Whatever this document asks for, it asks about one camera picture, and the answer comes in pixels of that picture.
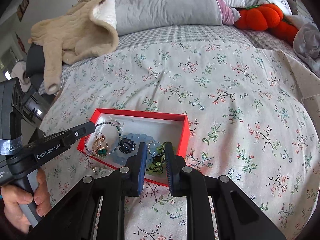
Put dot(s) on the orange pumpkin plush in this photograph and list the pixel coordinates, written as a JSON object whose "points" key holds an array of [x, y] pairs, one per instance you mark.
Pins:
{"points": [[267, 17]]}

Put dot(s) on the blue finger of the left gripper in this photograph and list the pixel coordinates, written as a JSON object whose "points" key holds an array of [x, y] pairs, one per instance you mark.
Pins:
{"points": [[72, 134]]}

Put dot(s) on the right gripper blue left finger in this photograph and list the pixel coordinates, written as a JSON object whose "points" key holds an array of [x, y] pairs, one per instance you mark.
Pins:
{"points": [[137, 165]]}

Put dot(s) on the grey pillow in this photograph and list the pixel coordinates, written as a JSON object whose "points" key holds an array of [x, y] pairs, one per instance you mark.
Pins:
{"points": [[137, 15]]}

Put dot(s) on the grey white crumpled clothing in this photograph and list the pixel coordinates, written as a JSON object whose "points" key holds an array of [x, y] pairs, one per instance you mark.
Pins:
{"points": [[306, 46]]}

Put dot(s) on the red Ace cardboard box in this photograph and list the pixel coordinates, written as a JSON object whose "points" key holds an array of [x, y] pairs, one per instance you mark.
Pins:
{"points": [[118, 134]]}

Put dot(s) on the floral bed sheet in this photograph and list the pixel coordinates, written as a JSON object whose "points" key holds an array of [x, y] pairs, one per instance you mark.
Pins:
{"points": [[228, 108]]}

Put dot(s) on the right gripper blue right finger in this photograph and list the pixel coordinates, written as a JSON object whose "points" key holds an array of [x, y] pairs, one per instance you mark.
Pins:
{"points": [[174, 164]]}

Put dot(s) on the beige fleece jacket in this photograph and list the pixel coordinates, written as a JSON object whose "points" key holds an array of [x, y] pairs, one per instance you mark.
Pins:
{"points": [[88, 29]]}

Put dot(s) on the grey checked blanket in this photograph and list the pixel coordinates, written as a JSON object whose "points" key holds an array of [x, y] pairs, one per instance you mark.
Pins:
{"points": [[160, 37]]}

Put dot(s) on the person's left hand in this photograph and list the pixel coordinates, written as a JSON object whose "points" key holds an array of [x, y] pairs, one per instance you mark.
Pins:
{"points": [[14, 196]]}

